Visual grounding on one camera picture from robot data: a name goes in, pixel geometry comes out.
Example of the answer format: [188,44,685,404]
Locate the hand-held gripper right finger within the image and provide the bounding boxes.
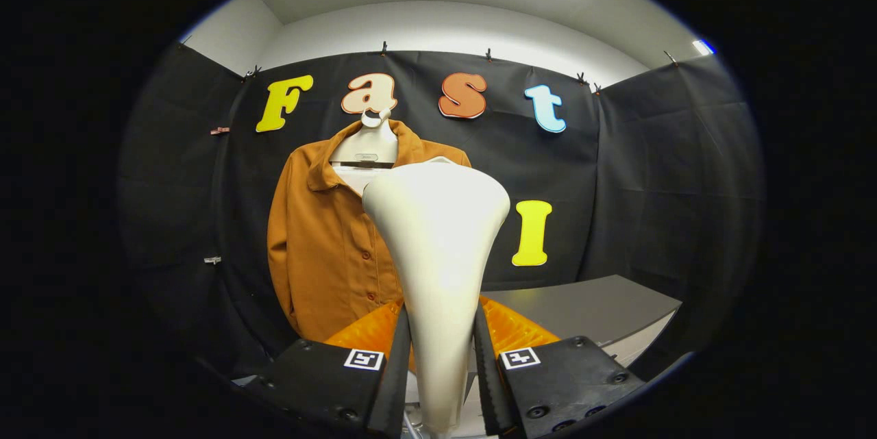
[474,295,646,438]

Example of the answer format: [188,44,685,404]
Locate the grey table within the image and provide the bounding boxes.
[480,275,683,368]

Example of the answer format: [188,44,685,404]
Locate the orange button-up shirt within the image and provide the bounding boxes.
[267,118,473,342]

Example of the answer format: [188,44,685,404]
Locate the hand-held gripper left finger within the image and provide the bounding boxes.
[236,299,412,439]

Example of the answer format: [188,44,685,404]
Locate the white mannequin torso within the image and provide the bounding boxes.
[329,109,399,197]

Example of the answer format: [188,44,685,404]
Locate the white garment steamer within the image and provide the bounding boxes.
[362,157,511,437]

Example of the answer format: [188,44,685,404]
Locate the black backdrop cloth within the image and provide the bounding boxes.
[116,42,765,385]

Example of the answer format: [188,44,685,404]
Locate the row of black clips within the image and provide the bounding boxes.
[177,40,680,96]

